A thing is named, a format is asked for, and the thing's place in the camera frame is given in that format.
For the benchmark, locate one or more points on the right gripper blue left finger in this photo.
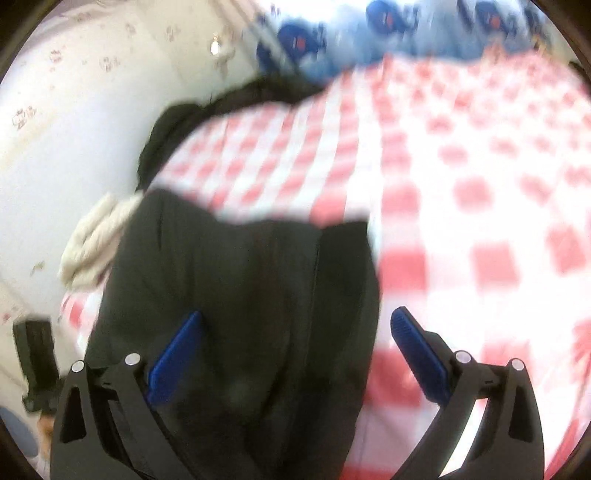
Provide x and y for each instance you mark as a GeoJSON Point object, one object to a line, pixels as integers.
{"type": "Point", "coordinates": [166, 373]}

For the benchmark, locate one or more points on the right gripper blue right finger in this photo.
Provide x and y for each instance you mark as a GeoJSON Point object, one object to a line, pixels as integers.
{"type": "Point", "coordinates": [426, 354]}

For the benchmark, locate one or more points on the black puffer jacket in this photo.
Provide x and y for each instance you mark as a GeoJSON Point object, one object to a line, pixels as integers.
{"type": "Point", "coordinates": [290, 314]}

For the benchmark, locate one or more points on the cream puffer jacket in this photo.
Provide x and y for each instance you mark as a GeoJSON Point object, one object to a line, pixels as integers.
{"type": "Point", "coordinates": [94, 242]}

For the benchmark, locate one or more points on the pink checkered bed cover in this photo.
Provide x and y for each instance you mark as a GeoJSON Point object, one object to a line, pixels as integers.
{"type": "Point", "coordinates": [474, 181]}

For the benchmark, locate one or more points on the black coat at headboard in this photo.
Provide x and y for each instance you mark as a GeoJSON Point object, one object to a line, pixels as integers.
{"type": "Point", "coordinates": [177, 121]}

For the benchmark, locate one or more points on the whale print curtain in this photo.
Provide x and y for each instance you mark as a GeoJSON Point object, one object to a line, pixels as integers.
{"type": "Point", "coordinates": [322, 39]}

